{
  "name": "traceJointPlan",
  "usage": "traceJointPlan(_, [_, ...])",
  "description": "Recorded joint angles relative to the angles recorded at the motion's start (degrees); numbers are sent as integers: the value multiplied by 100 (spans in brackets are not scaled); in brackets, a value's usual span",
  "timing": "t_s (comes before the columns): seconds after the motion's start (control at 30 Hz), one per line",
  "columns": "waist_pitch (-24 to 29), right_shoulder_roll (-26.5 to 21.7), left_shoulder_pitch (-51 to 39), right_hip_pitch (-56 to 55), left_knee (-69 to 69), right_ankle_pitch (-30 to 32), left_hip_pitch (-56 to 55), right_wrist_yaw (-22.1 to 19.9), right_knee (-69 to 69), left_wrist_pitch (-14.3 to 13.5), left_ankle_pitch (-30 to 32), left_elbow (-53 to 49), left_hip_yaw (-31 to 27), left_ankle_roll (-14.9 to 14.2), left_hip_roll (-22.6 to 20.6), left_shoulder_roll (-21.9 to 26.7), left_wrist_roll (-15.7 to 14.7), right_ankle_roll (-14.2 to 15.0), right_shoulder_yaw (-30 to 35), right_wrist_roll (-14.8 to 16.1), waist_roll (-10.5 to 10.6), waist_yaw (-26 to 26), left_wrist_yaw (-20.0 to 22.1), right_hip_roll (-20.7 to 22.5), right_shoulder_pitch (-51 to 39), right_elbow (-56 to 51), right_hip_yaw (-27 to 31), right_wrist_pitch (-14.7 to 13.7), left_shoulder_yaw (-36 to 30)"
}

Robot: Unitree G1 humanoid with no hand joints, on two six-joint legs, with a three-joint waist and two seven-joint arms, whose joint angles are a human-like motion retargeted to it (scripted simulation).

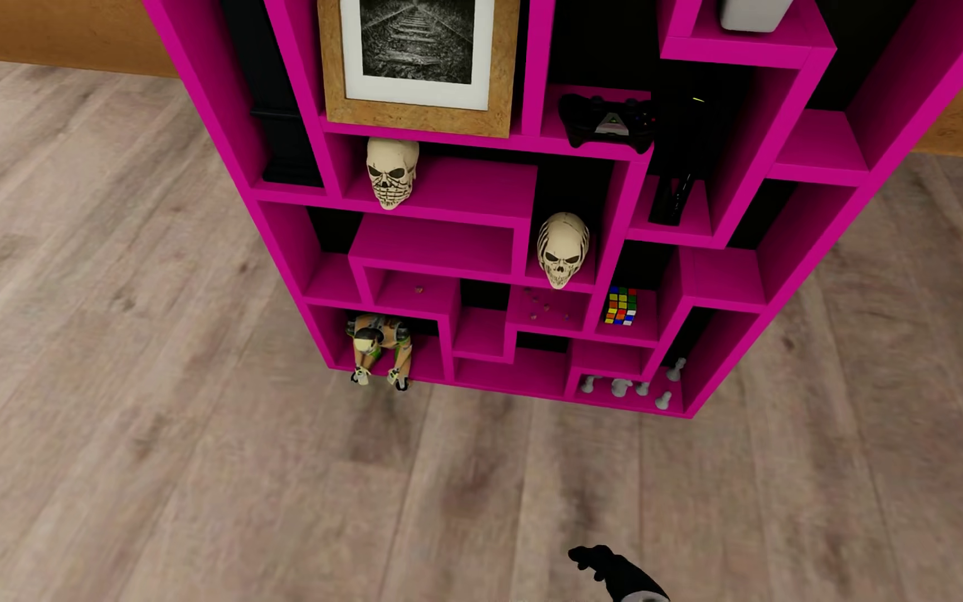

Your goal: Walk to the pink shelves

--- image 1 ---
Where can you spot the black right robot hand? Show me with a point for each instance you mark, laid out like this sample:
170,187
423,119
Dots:
615,573

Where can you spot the colourful puzzle cube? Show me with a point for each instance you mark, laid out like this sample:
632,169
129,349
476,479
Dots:
620,306

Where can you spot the seated toy figure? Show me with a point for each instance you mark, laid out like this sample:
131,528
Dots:
381,347

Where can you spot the beige skull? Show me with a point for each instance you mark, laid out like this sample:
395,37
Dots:
563,247
392,171

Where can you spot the pink shelving unit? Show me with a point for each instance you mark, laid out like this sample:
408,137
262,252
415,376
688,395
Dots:
440,242

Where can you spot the black game console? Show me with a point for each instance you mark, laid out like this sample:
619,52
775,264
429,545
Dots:
682,159

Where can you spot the black game controller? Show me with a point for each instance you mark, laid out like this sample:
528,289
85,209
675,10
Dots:
608,122

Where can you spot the wood framed black-white picture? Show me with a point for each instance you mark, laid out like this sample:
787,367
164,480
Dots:
416,50

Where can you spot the white container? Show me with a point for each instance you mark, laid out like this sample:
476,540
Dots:
754,12

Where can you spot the black book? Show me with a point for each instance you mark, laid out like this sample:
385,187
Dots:
268,92

